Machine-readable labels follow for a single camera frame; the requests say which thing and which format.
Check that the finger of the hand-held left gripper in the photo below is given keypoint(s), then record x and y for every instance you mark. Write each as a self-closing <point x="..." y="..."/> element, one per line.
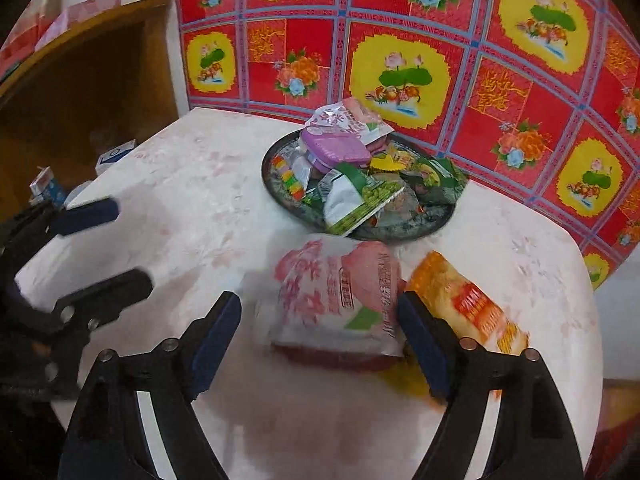
<point x="115" y="290"/>
<point x="85" y="216"/>

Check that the purple plastic box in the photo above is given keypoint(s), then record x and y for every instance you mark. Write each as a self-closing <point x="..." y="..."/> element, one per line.
<point x="335" y="147"/>

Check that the green snack packet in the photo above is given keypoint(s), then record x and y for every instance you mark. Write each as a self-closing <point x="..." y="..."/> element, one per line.
<point x="360" y="200"/>
<point x="435" y="175"/>

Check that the small blue and white carton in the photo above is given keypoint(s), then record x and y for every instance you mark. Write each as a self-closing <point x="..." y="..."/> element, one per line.
<point x="46" y="186"/>

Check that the blue and white box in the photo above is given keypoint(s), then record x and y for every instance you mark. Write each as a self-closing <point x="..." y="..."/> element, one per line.
<point x="116" y="156"/>

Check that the orange snack packet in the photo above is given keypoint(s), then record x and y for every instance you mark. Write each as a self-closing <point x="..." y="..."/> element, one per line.
<point x="465" y="300"/>

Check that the dark round tray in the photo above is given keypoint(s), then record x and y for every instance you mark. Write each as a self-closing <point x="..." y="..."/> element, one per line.
<point x="400" y="227"/>

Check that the wooden cabinet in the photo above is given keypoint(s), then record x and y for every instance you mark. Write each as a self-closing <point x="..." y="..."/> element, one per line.
<point x="100" y="85"/>

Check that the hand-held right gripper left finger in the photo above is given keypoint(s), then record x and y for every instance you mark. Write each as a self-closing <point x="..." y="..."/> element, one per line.
<point x="215" y="345"/>

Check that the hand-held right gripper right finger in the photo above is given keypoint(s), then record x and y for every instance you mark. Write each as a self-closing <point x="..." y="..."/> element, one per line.
<point x="425" y="345"/>

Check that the colourful candy packet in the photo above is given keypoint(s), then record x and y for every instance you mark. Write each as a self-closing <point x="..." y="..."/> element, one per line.
<point x="290" y="177"/>

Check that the yellow snack packet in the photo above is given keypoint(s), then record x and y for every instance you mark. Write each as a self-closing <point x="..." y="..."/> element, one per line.
<point x="392" y="160"/>

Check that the red floral printed cloth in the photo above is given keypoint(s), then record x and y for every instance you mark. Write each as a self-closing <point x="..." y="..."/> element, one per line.
<point x="450" y="20"/>

